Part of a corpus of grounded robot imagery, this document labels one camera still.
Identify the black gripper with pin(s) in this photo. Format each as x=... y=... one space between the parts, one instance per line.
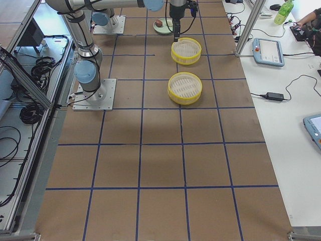
x=176 y=12

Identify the brown bun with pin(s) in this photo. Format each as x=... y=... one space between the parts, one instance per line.
x=158 y=23

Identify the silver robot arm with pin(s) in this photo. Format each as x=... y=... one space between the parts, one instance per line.
x=87 y=70
x=150 y=5

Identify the light green plate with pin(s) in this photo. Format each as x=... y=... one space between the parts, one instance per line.
x=163 y=26

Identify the blue teach pendant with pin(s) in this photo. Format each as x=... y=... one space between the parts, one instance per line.
x=267 y=52
x=312 y=126

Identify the green drink bottle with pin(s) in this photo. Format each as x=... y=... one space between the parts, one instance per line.
x=283 y=12

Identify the black power adapter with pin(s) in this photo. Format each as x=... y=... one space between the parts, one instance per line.
x=273 y=96

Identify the seated person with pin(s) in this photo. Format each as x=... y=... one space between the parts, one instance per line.
x=310 y=24

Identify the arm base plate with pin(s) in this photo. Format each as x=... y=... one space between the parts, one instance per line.
x=109 y=26
x=102 y=99

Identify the aluminium frame post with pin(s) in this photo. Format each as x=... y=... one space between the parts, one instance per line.
x=249 y=26

